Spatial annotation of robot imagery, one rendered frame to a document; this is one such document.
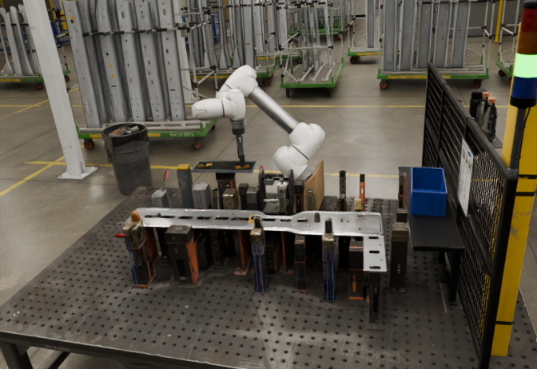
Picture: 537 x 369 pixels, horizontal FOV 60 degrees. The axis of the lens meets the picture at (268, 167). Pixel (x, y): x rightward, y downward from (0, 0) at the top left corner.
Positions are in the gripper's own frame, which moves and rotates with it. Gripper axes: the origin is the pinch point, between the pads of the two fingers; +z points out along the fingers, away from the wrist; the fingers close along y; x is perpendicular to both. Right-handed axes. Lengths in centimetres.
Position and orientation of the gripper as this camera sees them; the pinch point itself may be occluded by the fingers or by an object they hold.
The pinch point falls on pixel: (241, 160)
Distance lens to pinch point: 268.6
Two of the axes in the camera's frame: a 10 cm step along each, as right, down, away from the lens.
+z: 0.7, 9.2, 3.9
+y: 1.4, 3.8, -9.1
